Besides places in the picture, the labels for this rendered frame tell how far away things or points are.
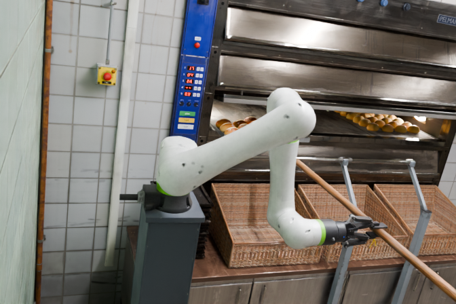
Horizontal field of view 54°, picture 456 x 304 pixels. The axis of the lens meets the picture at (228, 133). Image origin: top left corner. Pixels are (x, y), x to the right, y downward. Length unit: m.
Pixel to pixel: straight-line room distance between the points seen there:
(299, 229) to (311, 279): 1.13
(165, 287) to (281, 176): 0.58
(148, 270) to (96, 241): 1.14
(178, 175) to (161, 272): 0.46
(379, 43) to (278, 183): 1.59
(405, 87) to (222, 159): 2.03
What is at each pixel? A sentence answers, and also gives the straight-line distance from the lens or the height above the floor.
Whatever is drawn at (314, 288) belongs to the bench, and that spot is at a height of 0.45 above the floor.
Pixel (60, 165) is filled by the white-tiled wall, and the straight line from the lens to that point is 2.56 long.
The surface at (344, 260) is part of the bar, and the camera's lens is 2.65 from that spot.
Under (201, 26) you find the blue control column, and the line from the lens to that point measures 2.42.
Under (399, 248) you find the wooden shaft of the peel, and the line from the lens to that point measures 1.74.
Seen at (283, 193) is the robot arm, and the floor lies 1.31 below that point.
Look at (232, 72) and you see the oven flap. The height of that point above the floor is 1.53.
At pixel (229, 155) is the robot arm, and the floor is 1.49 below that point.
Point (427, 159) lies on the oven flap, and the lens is 3.57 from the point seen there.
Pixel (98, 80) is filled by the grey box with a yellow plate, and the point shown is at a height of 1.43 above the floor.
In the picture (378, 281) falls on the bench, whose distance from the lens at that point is 2.99.
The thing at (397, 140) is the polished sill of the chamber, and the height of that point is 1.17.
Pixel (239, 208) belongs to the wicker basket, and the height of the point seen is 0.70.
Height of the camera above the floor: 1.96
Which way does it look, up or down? 17 degrees down
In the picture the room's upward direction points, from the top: 10 degrees clockwise
